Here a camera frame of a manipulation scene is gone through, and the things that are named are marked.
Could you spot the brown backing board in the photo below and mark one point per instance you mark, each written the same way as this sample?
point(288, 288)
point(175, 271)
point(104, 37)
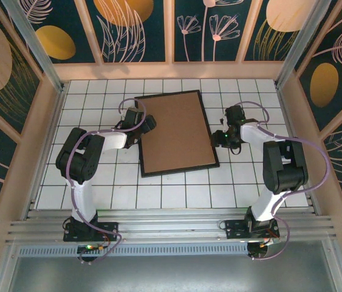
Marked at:
point(176, 134)

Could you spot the black picture frame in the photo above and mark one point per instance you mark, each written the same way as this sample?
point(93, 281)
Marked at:
point(179, 170)

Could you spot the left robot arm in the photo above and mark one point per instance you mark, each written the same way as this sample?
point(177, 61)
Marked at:
point(79, 158)

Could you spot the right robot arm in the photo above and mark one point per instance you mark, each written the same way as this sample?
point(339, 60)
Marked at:
point(284, 167)

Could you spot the small electronics board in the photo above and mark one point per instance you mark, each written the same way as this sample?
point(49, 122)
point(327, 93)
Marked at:
point(257, 249)
point(90, 248)

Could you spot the grey metal sheet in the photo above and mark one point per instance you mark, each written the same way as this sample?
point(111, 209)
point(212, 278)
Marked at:
point(173, 273)

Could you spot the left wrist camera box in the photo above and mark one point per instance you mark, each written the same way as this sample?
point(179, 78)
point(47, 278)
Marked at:
point(133, 117)

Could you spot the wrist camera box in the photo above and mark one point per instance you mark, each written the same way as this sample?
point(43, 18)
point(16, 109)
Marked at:
point(133, 117)
point(234, 114)

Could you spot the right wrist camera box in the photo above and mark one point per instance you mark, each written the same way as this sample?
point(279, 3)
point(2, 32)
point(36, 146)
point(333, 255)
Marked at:
point(234, 114)

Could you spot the aluminium side rail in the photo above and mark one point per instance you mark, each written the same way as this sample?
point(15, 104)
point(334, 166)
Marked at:
point(57, 106)
point(283, 100)

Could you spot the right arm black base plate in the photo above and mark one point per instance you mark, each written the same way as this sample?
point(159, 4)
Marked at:
point(234, 229)

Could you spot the aluminium mounting rail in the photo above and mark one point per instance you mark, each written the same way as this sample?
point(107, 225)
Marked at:
point(173, 225)

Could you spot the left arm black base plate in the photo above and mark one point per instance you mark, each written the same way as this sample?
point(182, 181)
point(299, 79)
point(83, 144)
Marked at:
point(107, 231)

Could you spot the aluminium corner post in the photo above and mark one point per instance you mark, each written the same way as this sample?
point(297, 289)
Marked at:
point(36, 45)
point(302, 39)

